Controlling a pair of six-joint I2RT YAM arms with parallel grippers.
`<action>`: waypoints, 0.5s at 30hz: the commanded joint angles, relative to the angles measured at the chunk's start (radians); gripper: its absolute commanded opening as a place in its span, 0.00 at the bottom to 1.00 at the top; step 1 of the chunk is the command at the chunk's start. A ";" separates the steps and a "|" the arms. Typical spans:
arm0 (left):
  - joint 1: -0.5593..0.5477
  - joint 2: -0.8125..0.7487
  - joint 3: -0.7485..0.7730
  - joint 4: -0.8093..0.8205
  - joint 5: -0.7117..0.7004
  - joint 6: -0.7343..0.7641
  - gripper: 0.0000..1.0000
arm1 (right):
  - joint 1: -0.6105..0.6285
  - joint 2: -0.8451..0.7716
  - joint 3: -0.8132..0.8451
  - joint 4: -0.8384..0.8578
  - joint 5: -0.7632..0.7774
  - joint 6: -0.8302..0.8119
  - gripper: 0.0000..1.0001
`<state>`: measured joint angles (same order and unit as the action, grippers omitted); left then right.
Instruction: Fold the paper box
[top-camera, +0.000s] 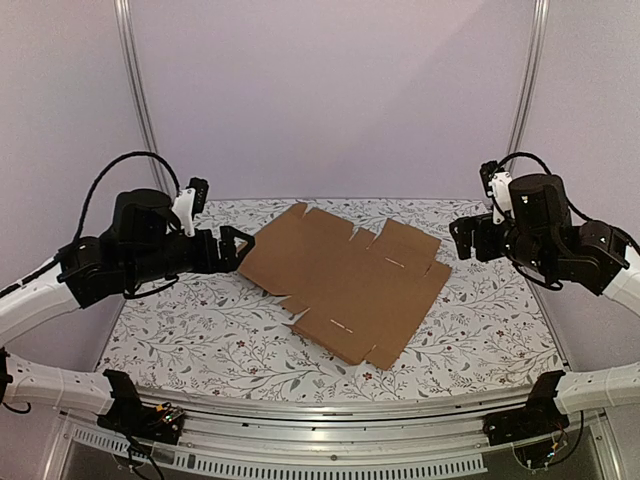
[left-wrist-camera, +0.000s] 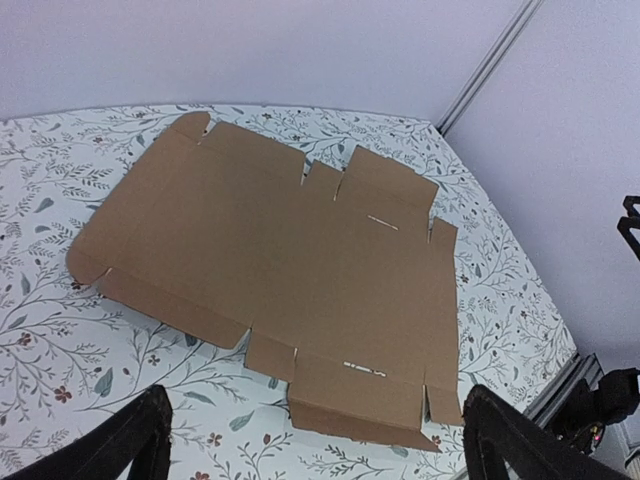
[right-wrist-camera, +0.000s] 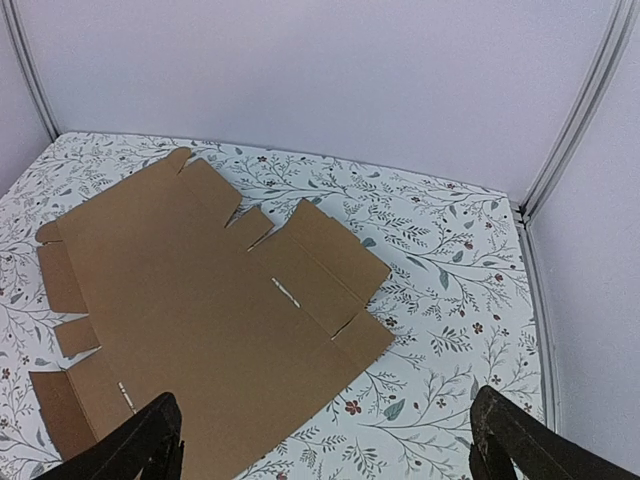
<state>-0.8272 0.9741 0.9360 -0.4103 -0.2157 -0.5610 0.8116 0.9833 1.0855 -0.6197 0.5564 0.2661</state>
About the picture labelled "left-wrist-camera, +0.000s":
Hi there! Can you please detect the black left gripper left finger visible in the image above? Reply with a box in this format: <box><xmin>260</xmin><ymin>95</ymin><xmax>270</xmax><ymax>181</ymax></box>
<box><xmin>9</xmin><ymin>384</ymin><xmax>173</xmax><ymax>479</ymax></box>

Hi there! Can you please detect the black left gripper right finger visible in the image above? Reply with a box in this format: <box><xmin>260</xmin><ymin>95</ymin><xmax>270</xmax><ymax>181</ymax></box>
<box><xmin>463</xmin><ymin>385</ymin><xmax>625</xmax><ymax>479</ymax></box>

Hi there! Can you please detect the brown cardboard box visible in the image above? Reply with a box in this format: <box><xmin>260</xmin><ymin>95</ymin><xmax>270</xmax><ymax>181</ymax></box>
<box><xmin>66</xmin><ymin>112</ymin><xmax>462</xmax><ymax>451</ymax></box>

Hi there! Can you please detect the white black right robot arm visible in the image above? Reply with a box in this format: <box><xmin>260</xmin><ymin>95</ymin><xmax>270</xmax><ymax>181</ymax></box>
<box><xmin>547</xmin><ymin>368</ymin><xmax>639</xmax><ymax>455</ymax></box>

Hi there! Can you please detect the floral patterned table mat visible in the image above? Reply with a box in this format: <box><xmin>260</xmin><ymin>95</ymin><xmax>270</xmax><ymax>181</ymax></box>
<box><xmin>1</xmin><ymin>104</ymin><xmax>576</xmax><ymax>479</ymax></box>

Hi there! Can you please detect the aluminium frame post right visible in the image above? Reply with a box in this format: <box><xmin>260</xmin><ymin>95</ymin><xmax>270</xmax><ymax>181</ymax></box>
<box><xmin>436</xmin><ymin>0</ymin><xmax>544</xmax><ymax>137</ymax></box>

